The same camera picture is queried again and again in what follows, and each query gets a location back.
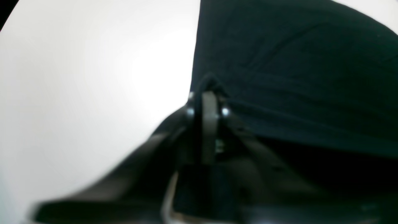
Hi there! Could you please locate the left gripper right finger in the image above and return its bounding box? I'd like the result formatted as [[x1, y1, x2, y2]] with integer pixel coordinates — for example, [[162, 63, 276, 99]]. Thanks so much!
[[218, 96, 397, 224]]

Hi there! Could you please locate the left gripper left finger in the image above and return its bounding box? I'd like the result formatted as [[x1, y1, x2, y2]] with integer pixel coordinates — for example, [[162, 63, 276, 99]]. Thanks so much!
[[31, 94, 194, 224]]

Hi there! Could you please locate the black T-shirt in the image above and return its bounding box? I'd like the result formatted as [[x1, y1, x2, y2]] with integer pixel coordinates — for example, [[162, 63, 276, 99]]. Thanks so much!
[[190, 0, 398, 159]]

